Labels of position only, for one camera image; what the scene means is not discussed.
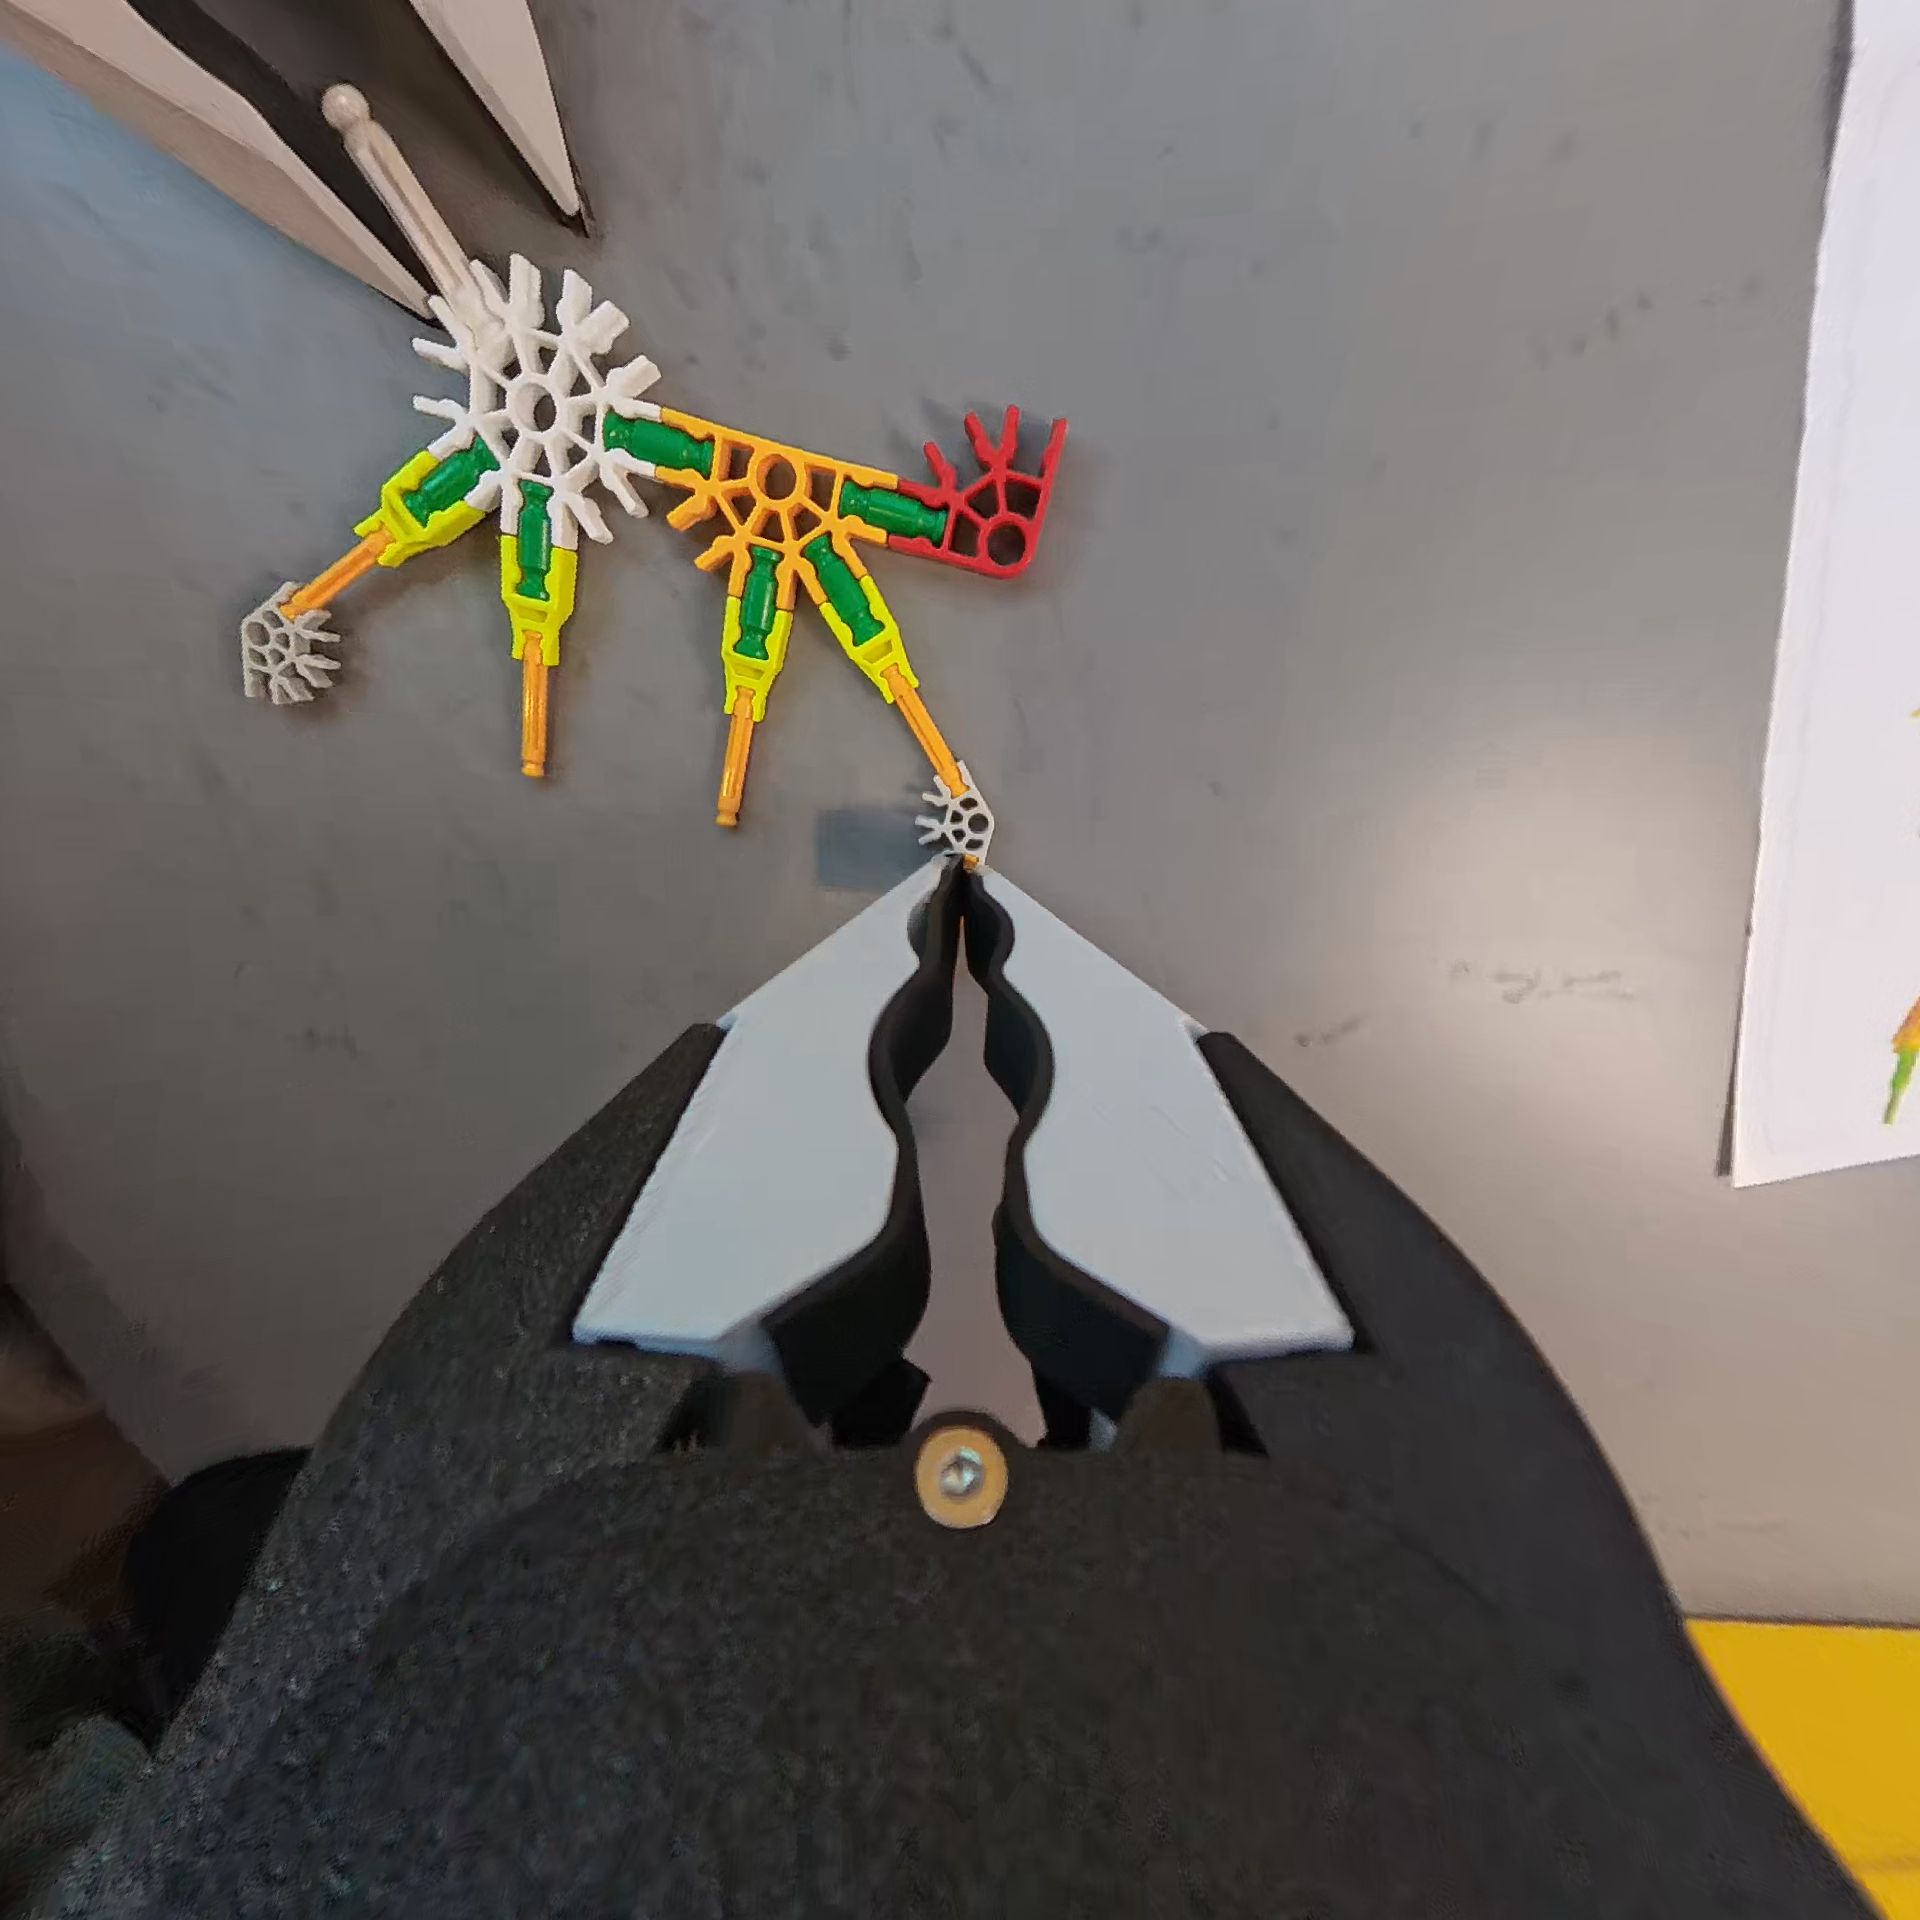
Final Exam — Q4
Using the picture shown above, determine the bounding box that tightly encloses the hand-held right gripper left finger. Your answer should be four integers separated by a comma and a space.
573, 868, 963, 1450

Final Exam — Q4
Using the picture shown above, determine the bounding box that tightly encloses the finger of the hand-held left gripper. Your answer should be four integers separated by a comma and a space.
0, 0, 437, 317
406, 0, 596, 235

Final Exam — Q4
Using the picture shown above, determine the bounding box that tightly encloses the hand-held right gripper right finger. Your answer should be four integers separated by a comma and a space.
960, 871, 1354, 1453

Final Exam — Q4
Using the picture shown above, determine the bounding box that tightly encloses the colourful construction toy model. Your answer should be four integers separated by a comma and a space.
323, 82, 1072, 831

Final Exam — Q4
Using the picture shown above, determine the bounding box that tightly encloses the small grey connector piece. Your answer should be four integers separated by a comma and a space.
919, 766, 995, 864
241, 583, 343, 709

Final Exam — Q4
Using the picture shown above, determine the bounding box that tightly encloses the yellow plastic bin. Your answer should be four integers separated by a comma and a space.
1689, 1617, 1920, 1920

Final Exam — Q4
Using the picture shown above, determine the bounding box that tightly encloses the grey desk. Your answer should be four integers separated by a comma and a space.
0, 0, 1920, 1920

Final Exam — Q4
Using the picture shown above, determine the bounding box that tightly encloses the white folded instruction sheet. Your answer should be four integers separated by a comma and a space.
1732, 0, 1920, 1189

